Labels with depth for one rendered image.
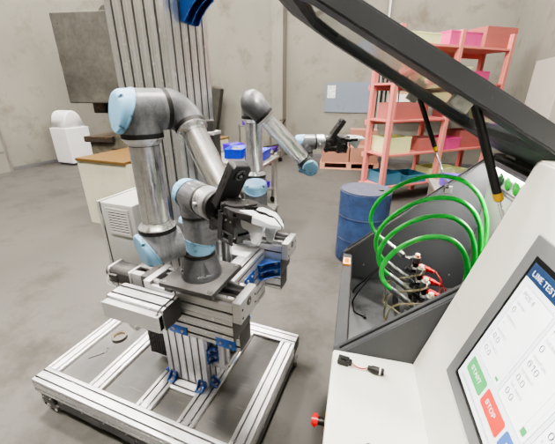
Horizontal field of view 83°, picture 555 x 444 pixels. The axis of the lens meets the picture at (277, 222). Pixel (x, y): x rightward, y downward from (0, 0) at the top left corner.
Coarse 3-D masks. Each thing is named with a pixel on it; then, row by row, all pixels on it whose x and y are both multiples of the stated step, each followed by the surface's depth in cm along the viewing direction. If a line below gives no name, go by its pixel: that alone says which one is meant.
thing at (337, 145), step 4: (340, 136) 159; (344, 136) 159; (328, 140) 157; (332, 140) 161; (336, 140) 159; (340, 140) 157; (328, 144) 160; (332, 144) 161; (336, 144) 160; (340, 144) 158; (344, 144) 159; (324, 148) 160; (328, 148) 161; (332, 148) 161; (336, 148) 161; (340, 148) 160; (344, 148) 160; (340, 152) 161; (344, 152) 161
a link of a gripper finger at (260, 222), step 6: (240, 210) 59; (246, 210) 60; (252, 210) 60; (258, 216) 57; (264, 216) 57; (240, 222) 60; (246, 222) 59; (252, 222) 57; (258, 222) 56; (264, 222) 56; (270, 222) 56; (276, 222) 56; (246, 228) 60; (252, 228) 58; (258, 228) 57; (264, 228) 57; (270, 228) 55; (276, 228) 55; (252, 234) 59; (258, 234) 57; (252, 240) 59; (258, 240) 58
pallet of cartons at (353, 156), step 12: (360, 132) 732; (372, 132) 726; (348, 144) 745; (360, 144) 742; (324, 156) 723; (336, 156) 720; (348, 156) 717; (360, 156) 710; (372, 156) 706; (324, 168) 734; (336, 168) 729; (348, 168) 724; (360, 168) 725
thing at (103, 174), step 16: (80, 160) 396; (96, 160) 386; (112, 160) 383; (128, 160) 383; (96, 176) 400; (112, 176) 389; (128, 176) 380; (96, 192) 410; (112, 192) 400; (96, 208) 421
